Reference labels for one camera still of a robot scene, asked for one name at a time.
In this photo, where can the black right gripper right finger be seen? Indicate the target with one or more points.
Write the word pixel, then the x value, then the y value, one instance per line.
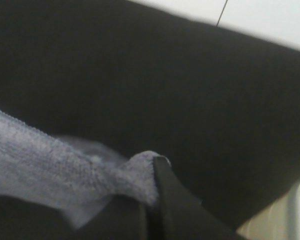
pixel 180 214

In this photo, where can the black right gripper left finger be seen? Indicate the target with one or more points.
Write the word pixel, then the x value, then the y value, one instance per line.
pixel 122 219

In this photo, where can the grey towel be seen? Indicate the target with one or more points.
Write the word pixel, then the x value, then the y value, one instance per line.
pixel 77 178

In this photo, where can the cream plastic basket grey rim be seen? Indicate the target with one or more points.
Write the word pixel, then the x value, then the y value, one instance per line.
pixel 278 221

